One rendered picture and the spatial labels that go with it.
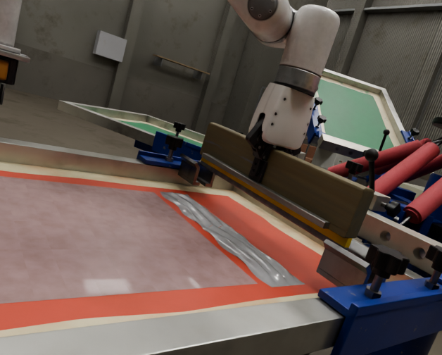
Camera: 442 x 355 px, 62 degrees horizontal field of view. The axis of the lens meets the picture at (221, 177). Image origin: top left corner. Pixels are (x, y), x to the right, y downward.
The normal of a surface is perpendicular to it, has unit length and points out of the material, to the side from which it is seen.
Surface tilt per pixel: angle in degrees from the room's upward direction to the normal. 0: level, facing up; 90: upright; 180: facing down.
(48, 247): 0
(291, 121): 93
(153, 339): 0
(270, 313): 0
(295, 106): 91
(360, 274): 90
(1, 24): 90
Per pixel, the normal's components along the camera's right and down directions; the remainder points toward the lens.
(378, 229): -0.79, -0.12
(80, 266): 0.29, -0.94
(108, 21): 0.51, 0.32
